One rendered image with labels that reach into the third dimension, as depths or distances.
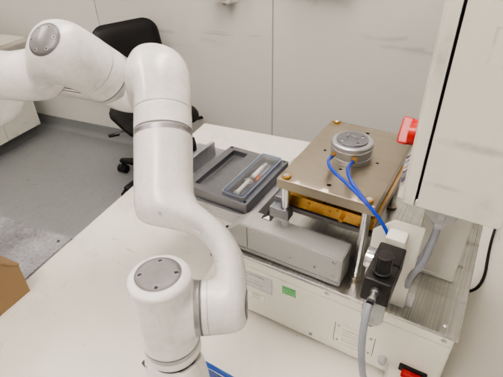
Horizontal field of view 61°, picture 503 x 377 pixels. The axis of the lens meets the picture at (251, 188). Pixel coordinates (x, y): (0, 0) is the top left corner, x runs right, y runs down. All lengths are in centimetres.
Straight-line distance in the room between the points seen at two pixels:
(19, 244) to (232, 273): 85
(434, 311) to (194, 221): 45
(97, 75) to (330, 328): 64
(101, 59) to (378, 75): 180
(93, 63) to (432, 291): 71
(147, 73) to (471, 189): 49
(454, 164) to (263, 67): 202
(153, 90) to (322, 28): 179
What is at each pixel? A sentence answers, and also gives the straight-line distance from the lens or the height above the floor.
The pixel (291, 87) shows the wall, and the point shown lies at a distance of 253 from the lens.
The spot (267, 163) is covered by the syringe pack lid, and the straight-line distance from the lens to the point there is 100.
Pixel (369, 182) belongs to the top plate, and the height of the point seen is 111.
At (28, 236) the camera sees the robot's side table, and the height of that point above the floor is 75.
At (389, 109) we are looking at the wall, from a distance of 245.
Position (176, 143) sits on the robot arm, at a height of 123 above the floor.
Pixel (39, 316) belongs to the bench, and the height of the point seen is 75.
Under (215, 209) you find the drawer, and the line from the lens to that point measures 93.
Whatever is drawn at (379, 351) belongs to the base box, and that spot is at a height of 81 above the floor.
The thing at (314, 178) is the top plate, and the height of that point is 111.
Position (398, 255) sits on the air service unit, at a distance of 67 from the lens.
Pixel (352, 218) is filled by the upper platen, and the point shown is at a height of 105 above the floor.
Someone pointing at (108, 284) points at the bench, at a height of 75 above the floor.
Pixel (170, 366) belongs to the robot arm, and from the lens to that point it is 66.
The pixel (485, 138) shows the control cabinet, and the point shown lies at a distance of 59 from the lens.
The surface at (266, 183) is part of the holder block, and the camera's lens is 95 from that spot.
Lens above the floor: 153
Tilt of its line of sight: 35 degrees down
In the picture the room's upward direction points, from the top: 1 degrees counter-clockwise
